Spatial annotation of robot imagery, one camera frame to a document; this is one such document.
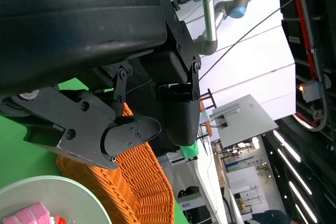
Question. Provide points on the red cherry cream piece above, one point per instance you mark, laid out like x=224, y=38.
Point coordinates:
x=60, y=220

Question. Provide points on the grey-green ribbed bowl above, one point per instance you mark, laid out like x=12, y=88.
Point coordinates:
x=65, y=195

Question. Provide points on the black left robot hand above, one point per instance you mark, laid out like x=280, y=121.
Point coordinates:
x=78, y=24

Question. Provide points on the small pink striped cake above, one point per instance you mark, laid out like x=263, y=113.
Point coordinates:
x=29, y=213

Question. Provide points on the orange wicker basket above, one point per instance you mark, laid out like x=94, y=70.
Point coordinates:
x=147, y=182

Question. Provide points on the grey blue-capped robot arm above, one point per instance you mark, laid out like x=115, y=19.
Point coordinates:
x=210, y=19

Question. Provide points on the grey metal stand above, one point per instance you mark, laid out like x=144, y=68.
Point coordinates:
x=249, y=121

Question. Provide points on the green tablecloth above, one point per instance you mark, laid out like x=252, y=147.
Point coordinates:
x=15, y=161

